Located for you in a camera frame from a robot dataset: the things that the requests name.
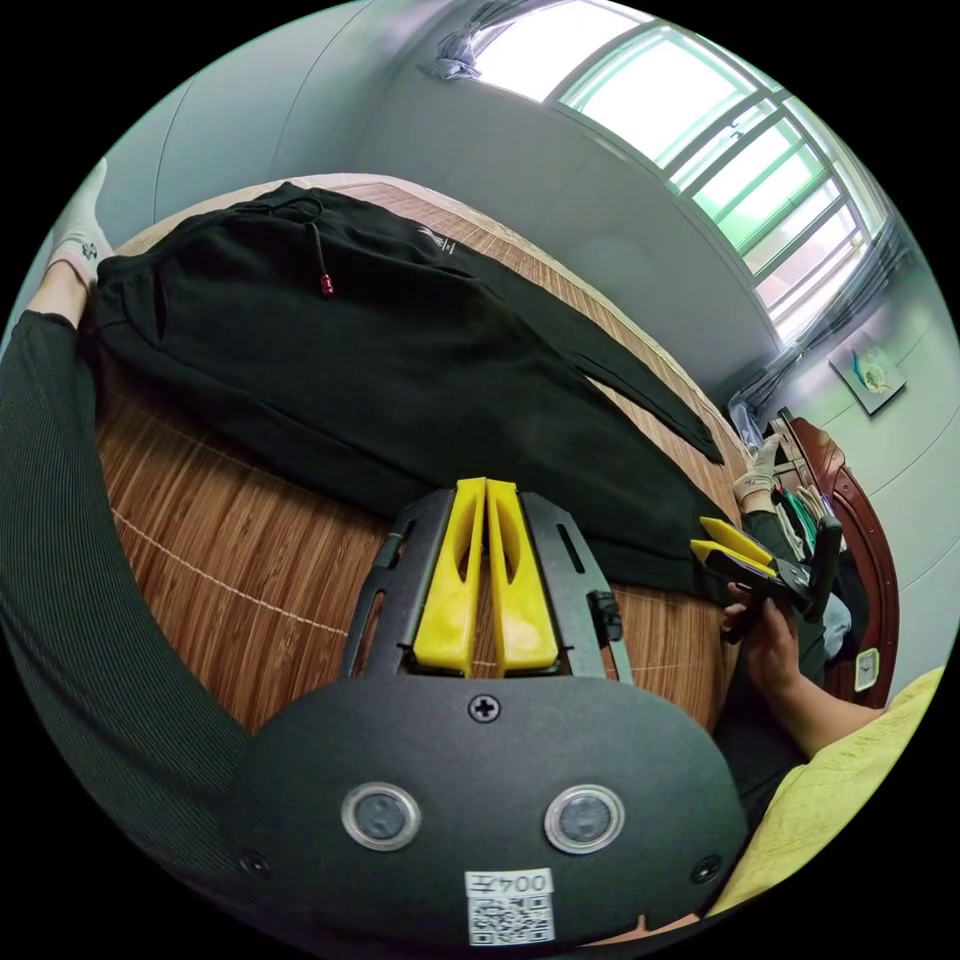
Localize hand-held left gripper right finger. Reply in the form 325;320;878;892
485;478;561;675

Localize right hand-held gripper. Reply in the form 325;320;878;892
689;515;820;648

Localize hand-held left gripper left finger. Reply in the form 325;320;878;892
413;477;487;678

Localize person's right forearm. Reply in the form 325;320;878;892
770;670;888;760

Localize black pants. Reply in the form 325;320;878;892
92;182;742;603

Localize person's right hand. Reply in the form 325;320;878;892
721;583;810;703

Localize bed with woven mat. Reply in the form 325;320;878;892
92;173;903;735

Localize grey curtain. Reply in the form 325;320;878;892
728;215;915;451
414;20;514;85

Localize window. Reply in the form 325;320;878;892
476;13;895;348

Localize framed wall picture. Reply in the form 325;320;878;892
827;332;910;416

